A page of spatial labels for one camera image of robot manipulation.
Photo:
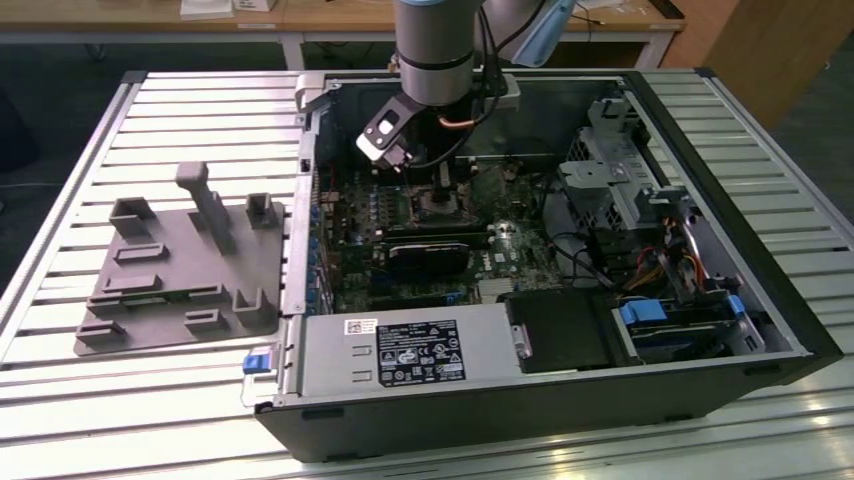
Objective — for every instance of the silver square CPU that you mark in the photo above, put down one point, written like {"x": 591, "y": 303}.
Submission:
{"x": 443, "y": 208}

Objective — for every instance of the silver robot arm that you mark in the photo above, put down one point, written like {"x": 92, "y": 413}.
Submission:
{"x": 434, "y": 50}

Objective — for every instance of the CPU socket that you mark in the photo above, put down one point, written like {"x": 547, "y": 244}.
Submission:
{"x": 415, "y": 211}

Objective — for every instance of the black RAM slot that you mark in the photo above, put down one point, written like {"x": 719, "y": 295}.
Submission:
{"x": 434, "y": 230}
{"x": 434, "y": 238}

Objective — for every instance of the green motherboard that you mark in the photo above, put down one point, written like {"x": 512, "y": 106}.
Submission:
{"x": 523, "y": 235}

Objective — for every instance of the black graphics card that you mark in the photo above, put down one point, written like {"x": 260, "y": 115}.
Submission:
{"x": 427, "y": 260}

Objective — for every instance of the grey metal drive cage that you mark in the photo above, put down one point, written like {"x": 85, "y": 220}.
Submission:
{"x": 594, "y": 175}

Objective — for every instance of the wooden desk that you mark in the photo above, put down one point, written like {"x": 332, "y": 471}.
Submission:
{"x": 320, "y": 17}

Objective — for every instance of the small silver heatsink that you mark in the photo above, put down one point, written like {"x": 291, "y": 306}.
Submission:
{"x": 496, "y": 290}

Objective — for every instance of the small white box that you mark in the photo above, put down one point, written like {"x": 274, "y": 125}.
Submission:
{"x": 254, "y": 5}

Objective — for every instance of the small white barcode sticker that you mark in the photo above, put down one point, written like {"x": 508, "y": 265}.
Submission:
{"x": 360, "y": 326}

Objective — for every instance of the large white box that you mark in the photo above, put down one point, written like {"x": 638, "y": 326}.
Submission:
{"x": 207, "y": 9}

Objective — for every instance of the black rating label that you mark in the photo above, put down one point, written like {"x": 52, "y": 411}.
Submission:
{"x": 420, "y": 355}

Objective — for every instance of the black plastic shroud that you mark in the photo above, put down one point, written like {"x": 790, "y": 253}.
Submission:
{"x": 567, "y": 330}

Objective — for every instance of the grey power supply unit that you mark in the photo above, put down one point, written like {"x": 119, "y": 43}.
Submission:
{"x": 334, "y": 360}

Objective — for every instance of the grey plastic parts rack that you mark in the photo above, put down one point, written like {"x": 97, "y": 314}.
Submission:
{"x": 173, "y": 280}

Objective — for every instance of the hard disk in blue carrier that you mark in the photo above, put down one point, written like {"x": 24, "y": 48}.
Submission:
{"x": 643, "y": 315}

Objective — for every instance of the blue case latch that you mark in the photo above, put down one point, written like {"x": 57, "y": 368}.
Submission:
{"x": 256, "y": 363}

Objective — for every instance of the wooden cabinet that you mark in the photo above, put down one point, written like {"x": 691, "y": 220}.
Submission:
{"x": 787, "y": 50}

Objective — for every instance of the blue plastic clip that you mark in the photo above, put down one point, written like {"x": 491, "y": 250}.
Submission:
{"x": 737, "y": 307}

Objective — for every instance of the black open PC case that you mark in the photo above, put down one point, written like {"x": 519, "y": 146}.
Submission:
{"x": 467, "y": 430}

